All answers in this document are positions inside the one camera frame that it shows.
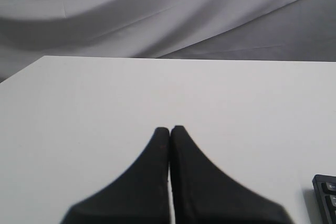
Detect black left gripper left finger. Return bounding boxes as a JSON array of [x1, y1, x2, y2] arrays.
[[62, 127, 171, 223]]

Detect black acer keyboard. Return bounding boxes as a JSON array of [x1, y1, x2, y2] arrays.
[[312, 174, 336, 224]]

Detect grey backdrop cloth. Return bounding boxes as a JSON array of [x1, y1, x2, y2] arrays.
[[1, 0, 335, 80]]

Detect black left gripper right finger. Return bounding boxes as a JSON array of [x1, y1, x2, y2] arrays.
[[170, 126, 293, 223]]

